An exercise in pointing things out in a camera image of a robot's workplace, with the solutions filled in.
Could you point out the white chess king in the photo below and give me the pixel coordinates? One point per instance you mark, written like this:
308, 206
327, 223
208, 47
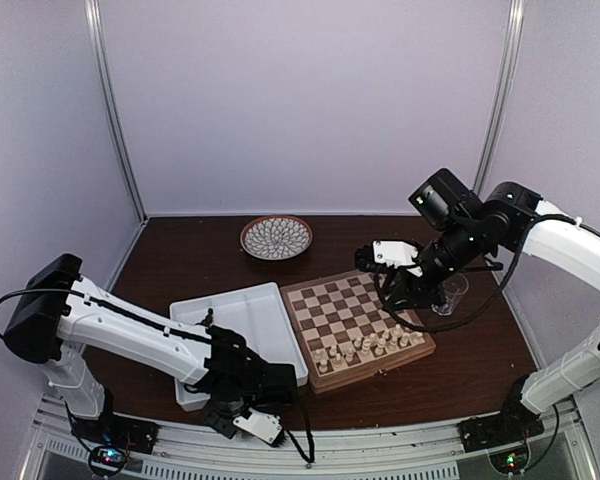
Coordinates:
365, 347

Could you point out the clear drinking glass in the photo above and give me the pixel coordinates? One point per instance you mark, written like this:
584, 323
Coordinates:
454, 289

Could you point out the floral patterned ceramic plate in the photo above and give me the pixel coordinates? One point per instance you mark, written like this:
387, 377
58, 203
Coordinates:
276, 238

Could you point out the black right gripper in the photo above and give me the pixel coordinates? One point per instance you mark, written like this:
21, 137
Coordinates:
422, 294

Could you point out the wooden chess board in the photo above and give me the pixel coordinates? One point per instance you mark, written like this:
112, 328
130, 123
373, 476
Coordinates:
336, 310

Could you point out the pile of dark chess pieces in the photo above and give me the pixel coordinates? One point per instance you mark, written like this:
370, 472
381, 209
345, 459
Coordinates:
210, 316

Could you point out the white chess rook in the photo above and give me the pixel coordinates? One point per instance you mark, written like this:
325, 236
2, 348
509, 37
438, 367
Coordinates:
404, 341

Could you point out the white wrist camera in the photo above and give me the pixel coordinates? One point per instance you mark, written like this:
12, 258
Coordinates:
264, 426
389, 254

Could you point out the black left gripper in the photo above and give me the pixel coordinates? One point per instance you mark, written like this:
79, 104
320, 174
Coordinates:
213, 420

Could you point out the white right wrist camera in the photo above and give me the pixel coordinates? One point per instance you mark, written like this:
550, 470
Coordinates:
389, 254

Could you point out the aluminium corner post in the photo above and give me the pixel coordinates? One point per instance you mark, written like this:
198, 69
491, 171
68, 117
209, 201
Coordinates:
507, 69
97, 37

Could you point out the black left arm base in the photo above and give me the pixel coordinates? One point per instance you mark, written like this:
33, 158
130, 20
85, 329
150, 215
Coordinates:
111, 438

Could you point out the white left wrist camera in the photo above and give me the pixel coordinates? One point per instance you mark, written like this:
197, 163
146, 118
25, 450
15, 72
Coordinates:
264, 426

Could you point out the aluminium corner post right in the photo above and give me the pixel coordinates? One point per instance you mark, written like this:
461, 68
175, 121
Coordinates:
507, 69

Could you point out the white compartment tray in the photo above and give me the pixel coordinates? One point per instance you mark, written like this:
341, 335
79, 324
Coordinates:
258, 314

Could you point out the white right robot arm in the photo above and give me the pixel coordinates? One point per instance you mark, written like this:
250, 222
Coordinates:
554, 269

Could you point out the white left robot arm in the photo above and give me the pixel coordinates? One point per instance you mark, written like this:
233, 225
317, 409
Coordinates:
59, 306

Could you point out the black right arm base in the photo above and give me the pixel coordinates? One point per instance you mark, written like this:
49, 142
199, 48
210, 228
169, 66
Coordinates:
504, 435

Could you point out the aluminium corner post left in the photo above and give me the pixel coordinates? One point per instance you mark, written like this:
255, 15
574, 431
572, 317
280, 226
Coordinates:
97, 37

